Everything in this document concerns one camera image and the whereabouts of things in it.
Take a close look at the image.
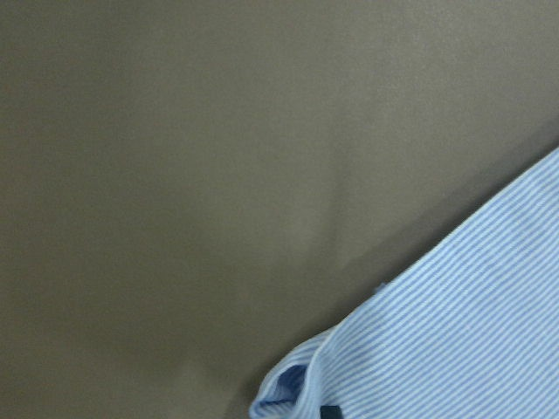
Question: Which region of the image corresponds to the light blue striped shirt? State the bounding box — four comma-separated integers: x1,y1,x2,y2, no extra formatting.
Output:
249,152,558,418

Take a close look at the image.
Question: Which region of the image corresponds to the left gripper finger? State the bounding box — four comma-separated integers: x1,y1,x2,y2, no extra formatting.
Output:
320,405,341,419

